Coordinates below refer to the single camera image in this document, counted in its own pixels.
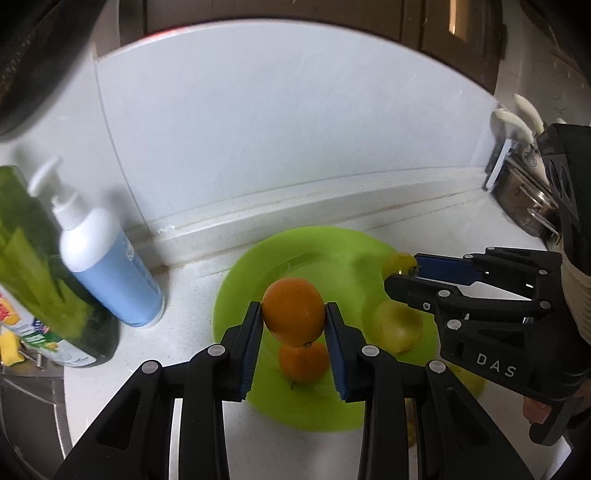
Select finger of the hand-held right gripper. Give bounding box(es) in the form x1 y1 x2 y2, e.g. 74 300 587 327
385 273 555 333
414 247 563 301

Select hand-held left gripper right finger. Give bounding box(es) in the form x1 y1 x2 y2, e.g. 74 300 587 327
324 302 536 480

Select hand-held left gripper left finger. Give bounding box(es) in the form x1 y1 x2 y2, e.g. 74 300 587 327
53 301 264 480

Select small yellow fruit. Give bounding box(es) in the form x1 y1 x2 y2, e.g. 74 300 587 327
381 252 419 278

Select orange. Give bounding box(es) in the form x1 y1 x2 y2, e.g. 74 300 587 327
262 278 326 347
278 342 329 384

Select green plastic plate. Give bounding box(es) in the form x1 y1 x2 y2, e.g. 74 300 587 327
212 226 439 432

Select person's right hand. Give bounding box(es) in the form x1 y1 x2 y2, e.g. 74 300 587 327
523 396 552 424

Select yellow-green fruit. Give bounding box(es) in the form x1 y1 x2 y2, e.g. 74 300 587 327
445 362 485 398

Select yellow lemon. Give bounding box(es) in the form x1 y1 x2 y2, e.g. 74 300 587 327
372 300 423 355

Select steel utensil rack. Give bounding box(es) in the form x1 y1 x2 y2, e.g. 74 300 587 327
482 138 564 241

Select white pump bottle blue label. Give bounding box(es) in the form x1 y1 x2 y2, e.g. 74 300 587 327
27 156 165 328

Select green dish soap bottle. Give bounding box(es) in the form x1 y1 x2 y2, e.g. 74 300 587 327
0 165 121 369

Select steel sink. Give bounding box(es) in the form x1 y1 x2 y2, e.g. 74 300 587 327
0 357 72 480

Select yellow sponge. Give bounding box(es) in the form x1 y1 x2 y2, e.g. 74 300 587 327
0 332 26 366

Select dark wooden cabinet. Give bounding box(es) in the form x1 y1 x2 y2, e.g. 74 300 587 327
117 0 504 90

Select dark mesh strainer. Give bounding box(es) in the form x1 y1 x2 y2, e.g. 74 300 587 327
0 0 100 139

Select white knife handle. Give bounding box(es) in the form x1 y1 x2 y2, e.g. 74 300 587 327
492 108 536 144
513 93 544 132

